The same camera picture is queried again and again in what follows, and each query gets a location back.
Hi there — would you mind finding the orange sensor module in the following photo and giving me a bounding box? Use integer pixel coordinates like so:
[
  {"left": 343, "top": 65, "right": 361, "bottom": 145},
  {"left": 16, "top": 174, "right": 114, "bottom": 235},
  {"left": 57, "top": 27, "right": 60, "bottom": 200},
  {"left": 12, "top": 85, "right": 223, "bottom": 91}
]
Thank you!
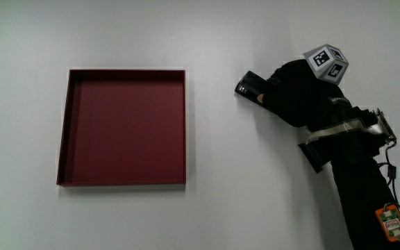
[{"left": 374, "top": 203, "right": 400, "bottom": 243}]

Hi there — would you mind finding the black stapler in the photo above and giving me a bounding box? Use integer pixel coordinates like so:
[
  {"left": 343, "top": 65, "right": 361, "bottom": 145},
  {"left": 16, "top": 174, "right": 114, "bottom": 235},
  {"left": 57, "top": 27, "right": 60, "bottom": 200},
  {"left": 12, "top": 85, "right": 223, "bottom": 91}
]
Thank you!
[{"left": 234, "top": 70, "right": 274, "bottom": 109}]

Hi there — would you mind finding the black cable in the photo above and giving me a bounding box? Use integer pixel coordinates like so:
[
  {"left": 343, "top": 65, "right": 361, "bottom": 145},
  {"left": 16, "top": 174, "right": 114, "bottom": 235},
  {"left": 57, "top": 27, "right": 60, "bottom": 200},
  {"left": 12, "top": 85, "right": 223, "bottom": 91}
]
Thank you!
[{"left": 376, "top": 137, "right": 400, "bottom": 211}]

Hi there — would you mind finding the person's right hand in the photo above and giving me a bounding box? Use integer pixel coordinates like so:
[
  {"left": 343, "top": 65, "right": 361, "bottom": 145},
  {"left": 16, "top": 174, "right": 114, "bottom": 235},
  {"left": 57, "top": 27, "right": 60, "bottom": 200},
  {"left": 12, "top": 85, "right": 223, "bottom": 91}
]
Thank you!
[{"left": 257, "top": 43, "right": 353, "bottom": 128}]

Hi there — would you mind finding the person's right forearm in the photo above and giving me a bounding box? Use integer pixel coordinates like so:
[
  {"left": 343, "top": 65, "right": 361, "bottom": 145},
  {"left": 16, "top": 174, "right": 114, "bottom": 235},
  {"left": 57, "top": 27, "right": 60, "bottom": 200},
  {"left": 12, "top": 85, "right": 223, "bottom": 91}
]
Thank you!
[{"left": 297, "top": 106, "right": 400, "bottom": 250}]

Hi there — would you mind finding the dark red square tray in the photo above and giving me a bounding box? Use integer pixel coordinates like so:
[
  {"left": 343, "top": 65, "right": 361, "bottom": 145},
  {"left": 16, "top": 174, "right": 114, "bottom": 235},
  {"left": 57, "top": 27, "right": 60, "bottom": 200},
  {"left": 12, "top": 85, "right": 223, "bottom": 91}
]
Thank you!
[{"left": 56, "top": 68, "right": 188, "bottom": 188}]

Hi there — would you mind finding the white desk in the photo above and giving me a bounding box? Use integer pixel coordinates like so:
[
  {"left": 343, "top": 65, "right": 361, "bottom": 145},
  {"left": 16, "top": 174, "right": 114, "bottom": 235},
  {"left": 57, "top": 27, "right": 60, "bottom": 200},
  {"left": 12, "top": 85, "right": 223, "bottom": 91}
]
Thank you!
[{"left": 0, "top": 0, "right": 400, "bottom": 250}]

